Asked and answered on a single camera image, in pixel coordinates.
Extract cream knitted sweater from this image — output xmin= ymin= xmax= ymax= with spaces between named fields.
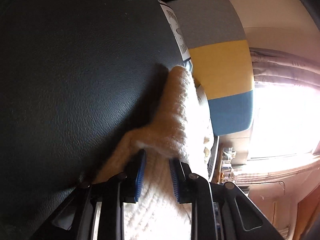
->
xmin=95 ymin=66 xmax=208 ymax=239

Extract cluttered wooden desk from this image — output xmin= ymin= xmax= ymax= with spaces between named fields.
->
xmin=212 ymin=146 xmax=238 ymax=184

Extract white deer print pillow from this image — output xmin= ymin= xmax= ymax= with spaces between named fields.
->
xmin=196 ymin=85 xmax=219 ymax=182

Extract pink curtain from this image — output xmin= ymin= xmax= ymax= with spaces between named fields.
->
xmin=235 ymin=47 xmax=320 ymax=188

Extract black leather mat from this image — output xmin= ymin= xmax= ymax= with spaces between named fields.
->
xmin=1 ymin=0 xmax=183 ymax=239

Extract grey yellow blue headboard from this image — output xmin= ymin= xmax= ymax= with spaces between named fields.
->
xmin=169 ymin=0 xmax=254 ymax=136

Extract white patterned triangle pillow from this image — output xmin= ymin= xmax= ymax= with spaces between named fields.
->
xmin=158 ymin=0 xmax=193 ymax=73

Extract window with white frame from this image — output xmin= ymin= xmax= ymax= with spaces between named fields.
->
xmin=248 ymin=83 xmax=319 ymax=159

